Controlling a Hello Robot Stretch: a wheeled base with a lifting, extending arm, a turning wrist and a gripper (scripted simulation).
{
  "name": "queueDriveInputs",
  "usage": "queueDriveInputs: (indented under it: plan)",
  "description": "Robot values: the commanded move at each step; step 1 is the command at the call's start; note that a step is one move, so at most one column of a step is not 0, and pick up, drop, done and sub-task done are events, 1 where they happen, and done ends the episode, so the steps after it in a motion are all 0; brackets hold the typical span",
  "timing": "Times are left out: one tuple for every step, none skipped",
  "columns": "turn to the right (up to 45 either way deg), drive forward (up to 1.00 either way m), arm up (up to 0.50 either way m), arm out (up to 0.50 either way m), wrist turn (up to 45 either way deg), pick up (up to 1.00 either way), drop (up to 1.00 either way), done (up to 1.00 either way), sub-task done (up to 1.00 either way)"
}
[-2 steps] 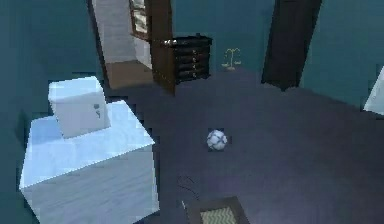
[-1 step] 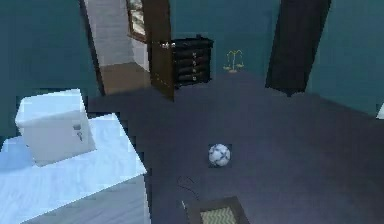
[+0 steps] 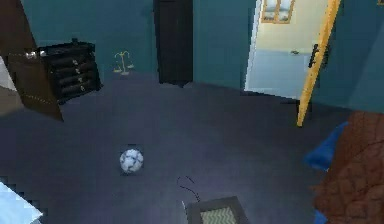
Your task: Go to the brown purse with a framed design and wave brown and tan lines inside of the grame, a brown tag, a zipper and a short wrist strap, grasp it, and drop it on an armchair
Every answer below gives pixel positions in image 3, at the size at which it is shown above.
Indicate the wooden framed window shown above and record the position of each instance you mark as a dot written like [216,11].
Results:
[277,10]

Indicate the tall black cabinet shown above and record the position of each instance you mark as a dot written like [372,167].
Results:
[174,40]

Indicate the white and black ball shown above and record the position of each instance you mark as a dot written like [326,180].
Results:
[131,161]

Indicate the golden balance scale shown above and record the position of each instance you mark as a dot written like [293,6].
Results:
[123,63]

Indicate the black chest of drawers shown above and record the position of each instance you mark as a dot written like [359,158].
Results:
[71,71]

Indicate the yellow room door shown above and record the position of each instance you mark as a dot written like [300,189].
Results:
[316,63]

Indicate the blue bed sheet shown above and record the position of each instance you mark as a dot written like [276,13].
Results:
[325,150]

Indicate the brown patterned blanket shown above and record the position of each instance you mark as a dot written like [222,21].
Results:
[356,173]

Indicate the pale blue flat shape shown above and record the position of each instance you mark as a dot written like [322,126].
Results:
[15,206]

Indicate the brown bed frame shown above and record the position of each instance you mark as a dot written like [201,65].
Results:
[23,63]

